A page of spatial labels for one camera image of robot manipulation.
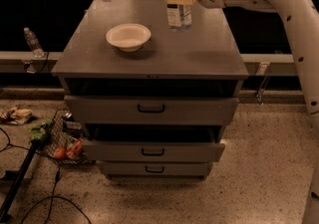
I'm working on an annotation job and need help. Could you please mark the grey drawer cabinet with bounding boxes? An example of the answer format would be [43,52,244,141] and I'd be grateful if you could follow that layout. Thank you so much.
[51,0,249,181]

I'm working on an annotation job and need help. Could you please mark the bottom grey drawer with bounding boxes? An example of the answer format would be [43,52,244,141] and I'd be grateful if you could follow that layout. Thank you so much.
[96,161,212,177]

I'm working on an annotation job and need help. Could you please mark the black pole stand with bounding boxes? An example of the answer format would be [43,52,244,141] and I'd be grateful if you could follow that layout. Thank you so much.
[0,141,41,224]

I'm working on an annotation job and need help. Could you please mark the wire mesh basket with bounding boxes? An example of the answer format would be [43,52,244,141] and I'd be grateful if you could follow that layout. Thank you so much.
[42,109,91,165]

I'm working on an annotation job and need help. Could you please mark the grey drawer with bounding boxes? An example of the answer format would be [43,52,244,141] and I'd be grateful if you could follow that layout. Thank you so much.
[65,96,239,125]
[96,161,212,177]
[83,125,225,163]

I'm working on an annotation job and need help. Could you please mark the black floor cable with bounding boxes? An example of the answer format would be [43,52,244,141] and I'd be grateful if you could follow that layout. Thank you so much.
[0,126,93,224]

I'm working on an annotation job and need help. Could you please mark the middle grey drawer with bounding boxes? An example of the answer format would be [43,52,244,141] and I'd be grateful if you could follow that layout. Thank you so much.
[83,125,225,163]

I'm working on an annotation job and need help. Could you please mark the metal wall bracket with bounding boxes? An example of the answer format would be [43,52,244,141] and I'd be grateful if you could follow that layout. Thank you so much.
[255,62,270,105]

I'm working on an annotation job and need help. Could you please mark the top grey drawer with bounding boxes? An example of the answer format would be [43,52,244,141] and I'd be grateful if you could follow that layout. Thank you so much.
[65,96,239,125]

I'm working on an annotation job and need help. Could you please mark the small clear water bottle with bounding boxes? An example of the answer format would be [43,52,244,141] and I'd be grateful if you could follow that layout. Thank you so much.
[24,28,45,58]

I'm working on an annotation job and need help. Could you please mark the clear plastic bottle blue label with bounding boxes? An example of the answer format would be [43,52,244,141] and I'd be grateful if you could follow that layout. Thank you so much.
[166,4,191,32]

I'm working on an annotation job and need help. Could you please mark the green chip bag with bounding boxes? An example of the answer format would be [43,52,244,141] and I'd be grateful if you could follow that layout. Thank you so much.
[28,119,52,142]

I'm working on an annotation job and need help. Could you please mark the red tomato item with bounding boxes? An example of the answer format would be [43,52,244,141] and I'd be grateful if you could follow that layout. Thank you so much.
[54,147,67,160]

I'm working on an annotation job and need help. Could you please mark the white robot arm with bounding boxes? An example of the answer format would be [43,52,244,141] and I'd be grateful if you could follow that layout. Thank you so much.
[165,0,319,128]

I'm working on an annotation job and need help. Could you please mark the white paper bowl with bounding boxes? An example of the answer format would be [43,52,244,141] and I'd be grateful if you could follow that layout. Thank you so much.
[106,24,152,52]

